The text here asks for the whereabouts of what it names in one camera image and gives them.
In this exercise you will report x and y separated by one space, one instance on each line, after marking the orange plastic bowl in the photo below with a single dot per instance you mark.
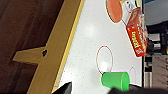
116 10

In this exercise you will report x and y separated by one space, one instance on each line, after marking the orange red game pieces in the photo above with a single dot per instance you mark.
137 33

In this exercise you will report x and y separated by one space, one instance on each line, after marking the white-top wooden table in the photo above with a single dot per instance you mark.
90 43

